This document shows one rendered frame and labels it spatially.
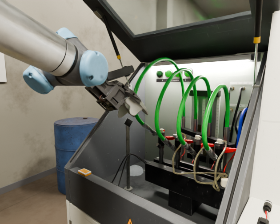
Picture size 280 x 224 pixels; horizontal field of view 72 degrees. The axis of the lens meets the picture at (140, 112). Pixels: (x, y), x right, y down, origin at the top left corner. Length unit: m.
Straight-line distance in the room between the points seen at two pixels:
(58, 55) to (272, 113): 0.61
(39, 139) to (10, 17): 2.75
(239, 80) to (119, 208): 0.72
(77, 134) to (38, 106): 0.87
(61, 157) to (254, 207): 2.14
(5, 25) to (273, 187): 0.73
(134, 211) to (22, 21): 0.58
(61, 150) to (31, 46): 2.14
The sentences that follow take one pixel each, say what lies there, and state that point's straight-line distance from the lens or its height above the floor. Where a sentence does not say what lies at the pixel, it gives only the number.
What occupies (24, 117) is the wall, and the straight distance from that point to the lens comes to 2.92.
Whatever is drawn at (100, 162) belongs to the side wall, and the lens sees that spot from 1.04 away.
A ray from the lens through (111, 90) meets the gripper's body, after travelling 0.61.
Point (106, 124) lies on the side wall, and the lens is 1.01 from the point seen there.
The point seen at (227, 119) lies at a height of 1.19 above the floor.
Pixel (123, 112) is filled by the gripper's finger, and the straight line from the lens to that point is 0.70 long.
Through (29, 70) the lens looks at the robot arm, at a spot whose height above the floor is 1.35.
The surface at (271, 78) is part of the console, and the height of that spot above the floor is 1.34.
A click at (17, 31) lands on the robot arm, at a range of 0.36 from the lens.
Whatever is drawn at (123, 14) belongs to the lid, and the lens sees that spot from 1.02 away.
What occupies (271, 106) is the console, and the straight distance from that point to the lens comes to 0.71.
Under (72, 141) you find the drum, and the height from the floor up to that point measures 0.68.
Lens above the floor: 1.32
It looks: 8 degrees down
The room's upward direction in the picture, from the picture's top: straight up
